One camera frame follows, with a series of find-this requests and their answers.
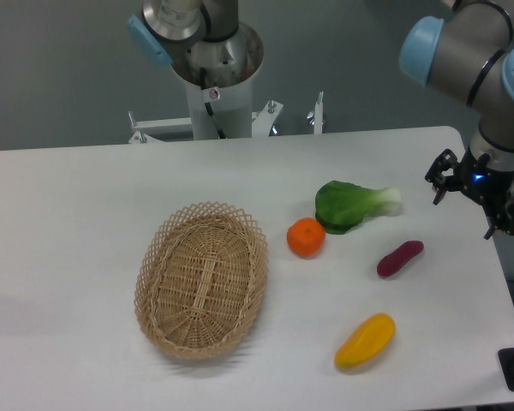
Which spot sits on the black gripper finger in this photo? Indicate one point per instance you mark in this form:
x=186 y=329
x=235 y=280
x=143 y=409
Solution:
x=500 y=216
x=441 y=183

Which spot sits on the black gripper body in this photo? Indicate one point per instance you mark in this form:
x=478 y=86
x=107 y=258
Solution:
x=487 y=187

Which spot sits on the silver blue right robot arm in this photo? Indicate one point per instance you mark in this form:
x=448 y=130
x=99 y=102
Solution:
x=471 y=59

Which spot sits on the purple sweet potato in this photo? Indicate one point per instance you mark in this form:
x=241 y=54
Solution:
x=394 y=261

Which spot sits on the green bok choy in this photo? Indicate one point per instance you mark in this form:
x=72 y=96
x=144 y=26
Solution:
x=341 y=206

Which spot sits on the orange tangerine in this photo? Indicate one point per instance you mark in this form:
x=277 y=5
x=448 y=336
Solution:
x=306 y=237

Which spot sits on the yellow orange mango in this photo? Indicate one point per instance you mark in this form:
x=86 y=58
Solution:
x=366 y=341

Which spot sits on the oval woven wicker basket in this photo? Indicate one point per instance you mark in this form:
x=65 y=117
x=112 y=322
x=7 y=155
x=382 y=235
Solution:
x=202 y=281

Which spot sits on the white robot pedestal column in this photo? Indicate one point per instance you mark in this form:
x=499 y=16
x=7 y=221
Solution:
x=220 y=112

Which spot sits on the white metal mounting frame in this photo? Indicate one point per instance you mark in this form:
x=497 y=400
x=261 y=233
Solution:
x=263 y=124

